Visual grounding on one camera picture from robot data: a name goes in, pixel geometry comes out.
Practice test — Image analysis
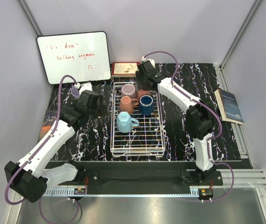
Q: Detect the lavender tumbler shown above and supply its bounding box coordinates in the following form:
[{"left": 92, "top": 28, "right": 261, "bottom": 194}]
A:
[{"left": 71, "top": 86, "right": 80, "bottom": 99}]

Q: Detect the coral pink tumbler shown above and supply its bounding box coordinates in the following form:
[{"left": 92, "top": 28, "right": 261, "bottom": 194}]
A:
[{"left": 137, "top": 90, "right": 151, "bottom": 100}]

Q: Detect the salmon square mug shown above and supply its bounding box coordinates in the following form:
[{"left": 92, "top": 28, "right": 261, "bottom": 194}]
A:
[{"left": 119, "top": 96, "right": 139, "bottom": 114}]

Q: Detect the light blue faceted mug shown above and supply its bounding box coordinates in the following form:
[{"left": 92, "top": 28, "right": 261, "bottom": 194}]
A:
[{"left": 117, "top": 112, "right": 140, "bottom": 133}]

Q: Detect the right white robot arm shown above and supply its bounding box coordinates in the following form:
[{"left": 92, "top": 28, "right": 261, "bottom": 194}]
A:
[{"left": 136, "top": 60, "right": 217, "bottom": 186}]

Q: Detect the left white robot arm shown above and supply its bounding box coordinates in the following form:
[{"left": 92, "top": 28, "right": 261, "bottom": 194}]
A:
[{"left": 4, "top": 90, "right": 106, "bottom": 205}]

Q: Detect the mauve mug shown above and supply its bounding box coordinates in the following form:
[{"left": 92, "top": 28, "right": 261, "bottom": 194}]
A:
[{"left": 121, "top": 84, "right": 137, "bottom": 98}]

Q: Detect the red book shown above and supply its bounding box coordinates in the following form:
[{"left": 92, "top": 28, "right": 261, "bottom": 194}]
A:
[{"left": 112, "top": 62, "right": 140, "bottom": 77}]

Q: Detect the dark blue mug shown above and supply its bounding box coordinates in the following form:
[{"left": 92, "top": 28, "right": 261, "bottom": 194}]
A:
[{"left": 139, "top": 95, "right": 154, "bottom": 116}]

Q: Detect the A Tale of Two Cities book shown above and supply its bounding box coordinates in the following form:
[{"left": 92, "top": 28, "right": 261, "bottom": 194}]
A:
[{"left": 38, "top": 110, "right": 57, "bottom": 141}]

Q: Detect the white dry-erase board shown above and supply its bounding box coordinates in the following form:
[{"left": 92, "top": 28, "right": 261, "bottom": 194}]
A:
[{"left": 36, "top": 31, "right": 111, "bottom": 84}]

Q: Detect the blue book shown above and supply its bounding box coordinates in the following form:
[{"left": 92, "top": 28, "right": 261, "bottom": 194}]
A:
[{"left": 214, "top": 89, "right": 244, "bottom": 125}]

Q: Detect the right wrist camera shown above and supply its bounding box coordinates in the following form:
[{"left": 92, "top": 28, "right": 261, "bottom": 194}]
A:
[{"left": 141, "top": 56, "right": 155, "bottom": 68}]

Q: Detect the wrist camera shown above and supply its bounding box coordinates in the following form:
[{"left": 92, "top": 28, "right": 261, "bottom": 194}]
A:
[
  {"left": 141, "top": 56, "right": 155, "bottom": 68},
  {"left": 75, "top": 82, "right": 92, "bottom": 94}
]

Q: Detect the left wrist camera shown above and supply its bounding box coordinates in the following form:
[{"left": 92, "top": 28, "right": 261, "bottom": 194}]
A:
[{"left": 75, "top": 82, "right": 92, "bottom": 94}]

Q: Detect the white wire dish rack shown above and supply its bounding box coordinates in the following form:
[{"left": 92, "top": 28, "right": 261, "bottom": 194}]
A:
[{"left": 111, "top": 82, "right": 166, "bottom": 157}]

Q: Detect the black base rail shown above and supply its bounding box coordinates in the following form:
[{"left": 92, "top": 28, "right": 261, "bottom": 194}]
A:
[{"left": 58, "top": 161, "right": 223, "bottom": 197}]

